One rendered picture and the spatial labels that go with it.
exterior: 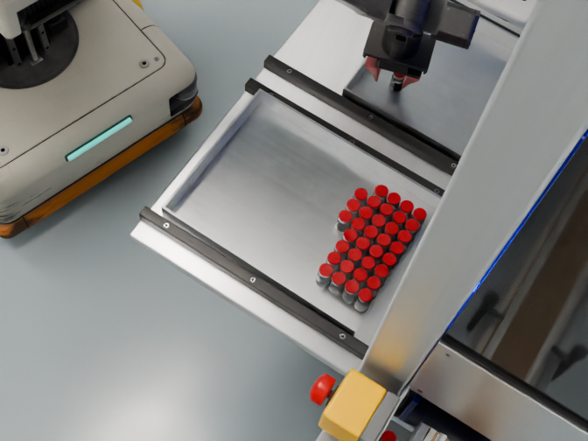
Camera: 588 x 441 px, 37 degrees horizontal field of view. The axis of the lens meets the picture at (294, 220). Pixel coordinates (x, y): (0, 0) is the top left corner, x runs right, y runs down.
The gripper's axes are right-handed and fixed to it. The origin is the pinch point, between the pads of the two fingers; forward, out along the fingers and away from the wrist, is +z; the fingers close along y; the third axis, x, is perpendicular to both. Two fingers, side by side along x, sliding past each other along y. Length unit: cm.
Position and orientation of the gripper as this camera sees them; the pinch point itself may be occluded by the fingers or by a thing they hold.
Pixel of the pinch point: (390, 79)
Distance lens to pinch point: 146.2
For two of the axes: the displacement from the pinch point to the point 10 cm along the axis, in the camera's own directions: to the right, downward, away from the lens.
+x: 2.8, -8.6, 4.3
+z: -0.6, 4.3, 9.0
